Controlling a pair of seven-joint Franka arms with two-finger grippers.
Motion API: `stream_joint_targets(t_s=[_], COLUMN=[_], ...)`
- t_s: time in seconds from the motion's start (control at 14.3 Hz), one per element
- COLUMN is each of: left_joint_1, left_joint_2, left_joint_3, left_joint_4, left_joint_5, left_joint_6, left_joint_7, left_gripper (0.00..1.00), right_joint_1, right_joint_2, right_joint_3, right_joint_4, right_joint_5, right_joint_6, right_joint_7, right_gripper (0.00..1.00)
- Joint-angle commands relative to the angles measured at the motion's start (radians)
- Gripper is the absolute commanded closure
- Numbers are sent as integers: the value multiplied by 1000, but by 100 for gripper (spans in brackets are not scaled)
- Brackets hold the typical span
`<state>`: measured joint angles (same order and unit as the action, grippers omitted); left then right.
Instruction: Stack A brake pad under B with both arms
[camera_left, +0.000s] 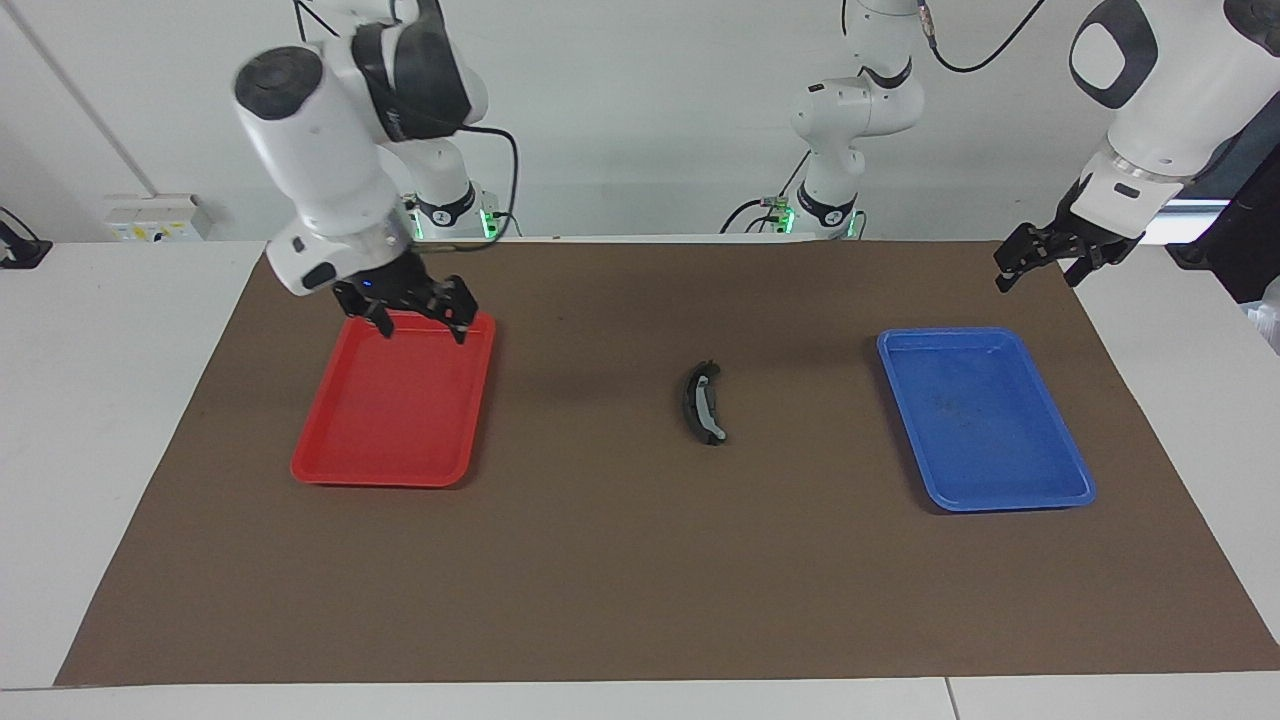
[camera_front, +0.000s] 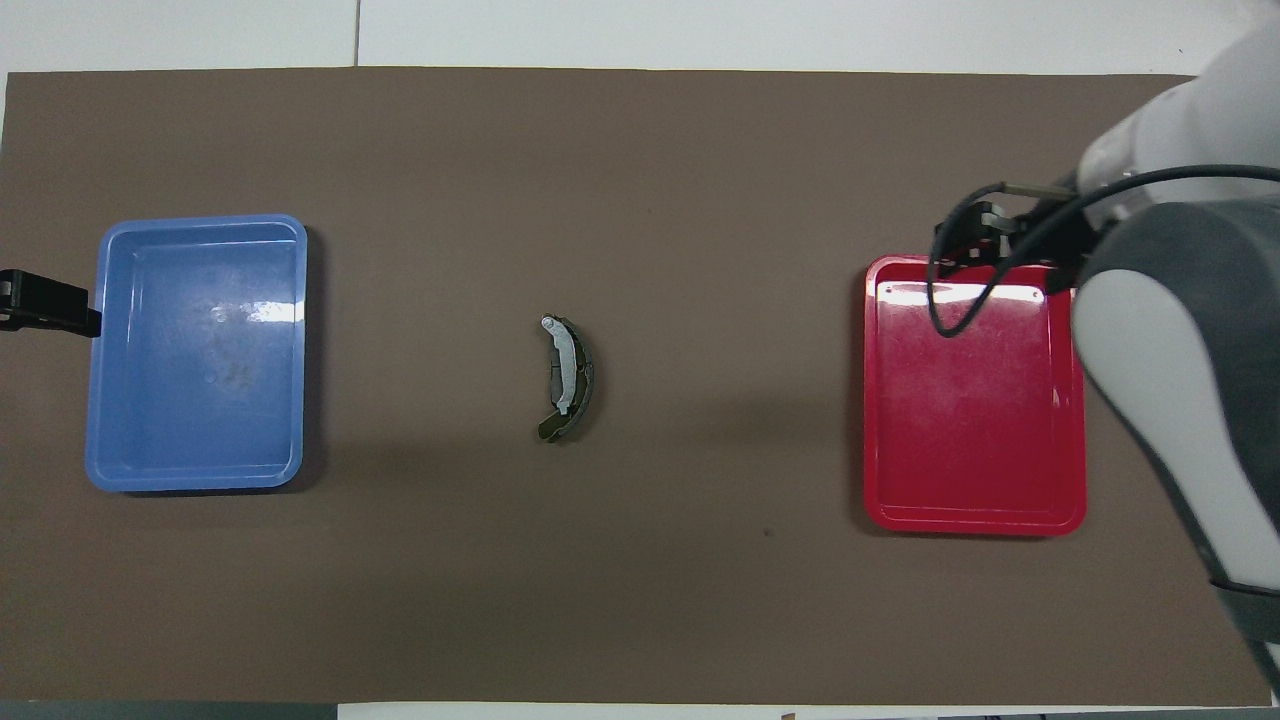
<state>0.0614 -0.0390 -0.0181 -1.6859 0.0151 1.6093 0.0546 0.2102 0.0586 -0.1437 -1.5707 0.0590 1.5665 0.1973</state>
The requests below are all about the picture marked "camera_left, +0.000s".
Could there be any curved brake pad grey stripe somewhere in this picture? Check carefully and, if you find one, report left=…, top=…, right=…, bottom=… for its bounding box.
left=682, top=359, right=729, bottom=449

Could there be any red plastic tray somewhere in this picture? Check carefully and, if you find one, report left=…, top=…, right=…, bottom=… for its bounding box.
left=290, top=308, right=497, bottom=489

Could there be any black equipment stand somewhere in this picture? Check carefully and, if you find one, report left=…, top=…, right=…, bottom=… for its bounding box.
left=1165, top=170, right=1280, bottom=304

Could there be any blue plastic tray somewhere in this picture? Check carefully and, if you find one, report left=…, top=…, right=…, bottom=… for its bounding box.
left=877, top=327, right=1097, bottom=513

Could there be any clear plastic object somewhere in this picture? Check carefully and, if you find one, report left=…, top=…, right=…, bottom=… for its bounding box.
left=1243, top=278, right=1280, bottom=356

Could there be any dark grey panel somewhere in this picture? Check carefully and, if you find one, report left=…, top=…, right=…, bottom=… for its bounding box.
left=1140, top=95, right=1280, bottom=245

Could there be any brown table mat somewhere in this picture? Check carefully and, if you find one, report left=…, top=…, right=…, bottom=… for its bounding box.
left=55, top=240, right=1280, bottom=687

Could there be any black table clamp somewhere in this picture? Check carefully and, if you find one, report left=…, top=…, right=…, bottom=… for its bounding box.
left=0, top=207, right=53, bottom=269

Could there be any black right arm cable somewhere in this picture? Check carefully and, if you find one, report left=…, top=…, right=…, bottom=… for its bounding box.
left=420, top=122, right=522, bottom=251

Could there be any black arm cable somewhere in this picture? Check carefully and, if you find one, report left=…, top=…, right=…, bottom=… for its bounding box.
left=420, top=122, right=522, bottom=251
left=915, top=0, right=1047, bottom=75

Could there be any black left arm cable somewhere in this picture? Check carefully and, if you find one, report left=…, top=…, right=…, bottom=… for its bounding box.
left=915, top=0, right=1047, bottom=75

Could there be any white wall power outlet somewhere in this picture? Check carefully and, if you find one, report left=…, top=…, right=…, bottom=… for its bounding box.
left=105, top=194, right=213, bottom=244

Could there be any black base cable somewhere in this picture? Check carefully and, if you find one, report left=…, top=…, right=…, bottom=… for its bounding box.
left=720, top=198, right=796, bottom=237

